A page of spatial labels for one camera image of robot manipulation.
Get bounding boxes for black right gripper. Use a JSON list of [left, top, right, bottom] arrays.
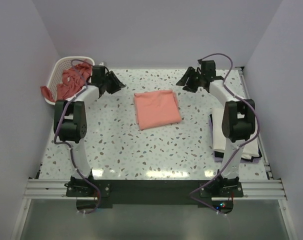
[[175, 67, 204, 94]]

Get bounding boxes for salmon pink t shirt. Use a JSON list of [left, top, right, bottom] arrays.
[[134, 90, 182, 130]]

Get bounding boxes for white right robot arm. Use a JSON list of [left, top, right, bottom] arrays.
[[176, 59, 258, 197]]

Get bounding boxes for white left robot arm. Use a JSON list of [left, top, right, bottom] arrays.
[[53, 65, 126, 198]]

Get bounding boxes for dark red t shirt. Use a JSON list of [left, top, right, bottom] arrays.
[[40, 62, 92, 103]]

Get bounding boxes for white perforated plastic basket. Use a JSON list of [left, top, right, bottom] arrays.
[[40, 56, 95, 106]]

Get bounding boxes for white folded t shirt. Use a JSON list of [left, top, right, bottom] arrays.
[[210, 108, 262, 162]]

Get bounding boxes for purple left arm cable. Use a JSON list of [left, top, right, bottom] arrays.
[[53, 59, 102, 215]]

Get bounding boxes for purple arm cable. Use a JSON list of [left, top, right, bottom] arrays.
[[53, 59, 102, 215], [197, 52, 262, 163]]

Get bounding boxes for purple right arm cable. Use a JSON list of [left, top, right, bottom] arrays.
[[197, 52, 262, 163]]

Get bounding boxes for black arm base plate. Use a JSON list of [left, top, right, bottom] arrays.
[[64, 179, 244, 214]]

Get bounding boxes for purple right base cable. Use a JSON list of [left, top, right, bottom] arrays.
[[189, 169, 227, 208]]

